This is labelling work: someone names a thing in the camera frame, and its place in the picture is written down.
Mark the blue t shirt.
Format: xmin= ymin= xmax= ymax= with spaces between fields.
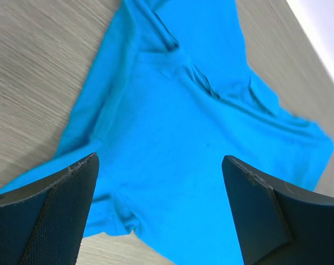
xmin=1 ymin=1 xmax=334 ymax=264

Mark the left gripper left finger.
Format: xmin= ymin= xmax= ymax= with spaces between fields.
xmin=0 ymin=153 xmax=99 ymax=264

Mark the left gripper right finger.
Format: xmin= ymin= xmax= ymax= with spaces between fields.
xmin=222 ymin=156 xmax=334 ymax=264

